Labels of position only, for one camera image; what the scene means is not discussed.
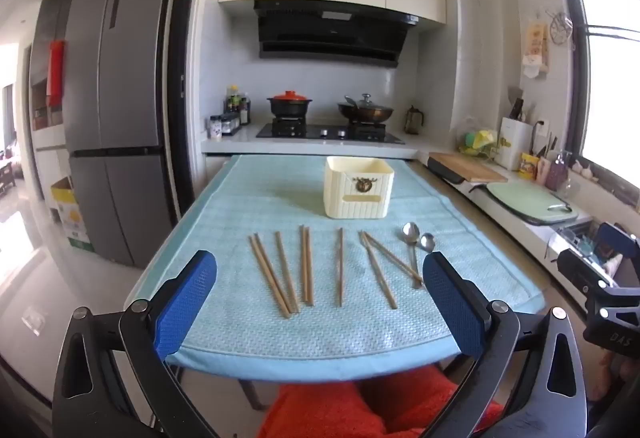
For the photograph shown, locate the hanging wall decoration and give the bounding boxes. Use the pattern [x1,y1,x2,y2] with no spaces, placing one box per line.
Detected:
[521,20,550,79]

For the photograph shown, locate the cream ribbed utensil container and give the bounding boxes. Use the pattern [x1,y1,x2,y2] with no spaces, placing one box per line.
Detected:
[323,156,395,220]

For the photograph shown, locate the person's right hand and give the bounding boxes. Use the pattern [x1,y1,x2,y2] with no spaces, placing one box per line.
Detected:
[590,348,640,402]

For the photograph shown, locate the wooden cutting board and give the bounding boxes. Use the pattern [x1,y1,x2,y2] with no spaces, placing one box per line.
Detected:
[428,151,508,184]

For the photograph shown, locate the hanging wire trivet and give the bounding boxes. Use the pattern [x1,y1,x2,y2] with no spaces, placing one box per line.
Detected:
[545,10,574,44]

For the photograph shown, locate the light blue woven mat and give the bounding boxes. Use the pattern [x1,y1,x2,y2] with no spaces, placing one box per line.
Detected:
[125,154,546,386]

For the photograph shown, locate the person's orange trousers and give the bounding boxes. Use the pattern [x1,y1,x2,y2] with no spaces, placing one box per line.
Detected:
[257,364,503,438]

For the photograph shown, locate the yellow cardboard box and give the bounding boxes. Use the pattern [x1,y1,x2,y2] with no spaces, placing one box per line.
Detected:
[50,175,96,254]

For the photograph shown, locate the pink soap bottle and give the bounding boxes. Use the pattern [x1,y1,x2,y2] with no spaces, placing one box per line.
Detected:
[545,150,571,191]

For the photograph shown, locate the window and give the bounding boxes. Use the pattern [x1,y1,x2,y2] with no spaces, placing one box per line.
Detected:
[547,0,640,211]

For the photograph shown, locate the green cutting board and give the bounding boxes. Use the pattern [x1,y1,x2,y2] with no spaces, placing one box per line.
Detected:
[486,180,574,220]

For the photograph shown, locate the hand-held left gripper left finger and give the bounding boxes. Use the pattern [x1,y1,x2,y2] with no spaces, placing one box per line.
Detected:
[52,249,218,438]

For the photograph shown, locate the black gas cooktop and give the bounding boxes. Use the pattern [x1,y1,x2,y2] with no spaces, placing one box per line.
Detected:
[256,118,406,145]

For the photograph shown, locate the plastic bag with yellow-green contents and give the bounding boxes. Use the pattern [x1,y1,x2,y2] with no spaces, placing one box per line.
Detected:
[457,118,501,156]

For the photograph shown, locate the black tray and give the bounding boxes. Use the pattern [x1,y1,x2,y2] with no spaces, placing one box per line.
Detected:
[426,157,468,185]

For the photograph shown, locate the grey refrigerator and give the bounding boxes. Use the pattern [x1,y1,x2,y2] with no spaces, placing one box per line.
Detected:
[65,0,181,269]

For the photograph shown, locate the yellow packet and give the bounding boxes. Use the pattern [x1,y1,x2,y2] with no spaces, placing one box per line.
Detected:
[520,153,541,181]

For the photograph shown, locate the black pot with orange lid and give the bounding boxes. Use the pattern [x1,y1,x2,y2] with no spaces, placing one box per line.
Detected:
[266,90,312,119]

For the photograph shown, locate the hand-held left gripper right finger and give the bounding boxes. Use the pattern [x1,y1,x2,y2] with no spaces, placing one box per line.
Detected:
[421,251,587,438]

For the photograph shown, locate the red hanging item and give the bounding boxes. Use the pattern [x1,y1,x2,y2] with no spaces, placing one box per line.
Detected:
[47,40,66,107]

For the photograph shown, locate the wok with glass lid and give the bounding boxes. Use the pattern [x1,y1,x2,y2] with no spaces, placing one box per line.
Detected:
[337,93,395,125]

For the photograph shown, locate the sink dish rack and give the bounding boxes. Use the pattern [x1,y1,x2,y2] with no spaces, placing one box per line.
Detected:
[547,220,608,264]

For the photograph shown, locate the white kitchen counter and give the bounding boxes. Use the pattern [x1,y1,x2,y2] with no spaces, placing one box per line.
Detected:
[201,120,593,239]

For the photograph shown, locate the glass french press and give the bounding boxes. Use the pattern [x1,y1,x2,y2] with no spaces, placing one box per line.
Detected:
[405,105,426,135]

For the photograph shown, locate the white knife block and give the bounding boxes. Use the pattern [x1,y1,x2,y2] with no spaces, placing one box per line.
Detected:
[495,88,534,171]

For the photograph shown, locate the black range hood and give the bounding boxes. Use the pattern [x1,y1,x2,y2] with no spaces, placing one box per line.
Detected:
[253,0,420,68]

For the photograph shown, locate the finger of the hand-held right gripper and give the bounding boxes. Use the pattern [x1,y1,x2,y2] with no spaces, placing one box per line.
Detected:
[597,222,640,269]
[556,247,622,292]

